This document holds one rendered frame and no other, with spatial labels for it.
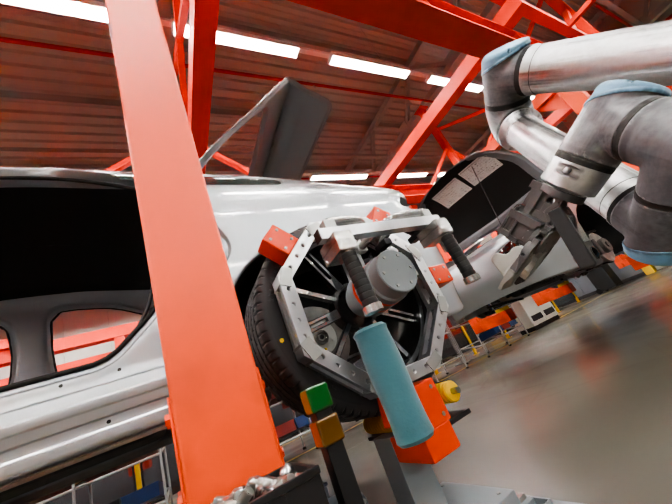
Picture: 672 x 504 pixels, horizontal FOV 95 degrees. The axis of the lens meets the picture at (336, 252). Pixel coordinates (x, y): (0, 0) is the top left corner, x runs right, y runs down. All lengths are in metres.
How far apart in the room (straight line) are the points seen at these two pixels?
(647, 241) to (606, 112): 0.20
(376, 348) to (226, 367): 0.32
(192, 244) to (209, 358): 0.26
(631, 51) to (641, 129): 0.33
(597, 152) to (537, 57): 0.40
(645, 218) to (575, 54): 0.44
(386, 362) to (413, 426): 0.14
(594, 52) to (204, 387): 1.03
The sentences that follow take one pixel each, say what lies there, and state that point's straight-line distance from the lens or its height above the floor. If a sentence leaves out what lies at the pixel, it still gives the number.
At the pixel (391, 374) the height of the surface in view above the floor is 0.62.
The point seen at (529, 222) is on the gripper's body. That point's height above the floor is 0.77.
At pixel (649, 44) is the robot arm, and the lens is 0.89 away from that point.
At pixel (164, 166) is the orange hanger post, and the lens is 0.93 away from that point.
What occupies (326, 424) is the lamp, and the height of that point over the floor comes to 0.60.
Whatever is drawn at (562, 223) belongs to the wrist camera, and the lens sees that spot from 0.67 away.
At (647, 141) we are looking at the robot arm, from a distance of 0.59.
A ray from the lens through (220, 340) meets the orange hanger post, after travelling 0.70.
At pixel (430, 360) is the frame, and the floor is 0.61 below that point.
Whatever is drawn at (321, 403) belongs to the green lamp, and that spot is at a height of 0.63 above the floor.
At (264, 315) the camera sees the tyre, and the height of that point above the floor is 0.89.
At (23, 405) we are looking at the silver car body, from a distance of 1.30.
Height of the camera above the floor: 0.65
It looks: 22 degrees up
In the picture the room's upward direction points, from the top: 23 degrees counter-clockwise
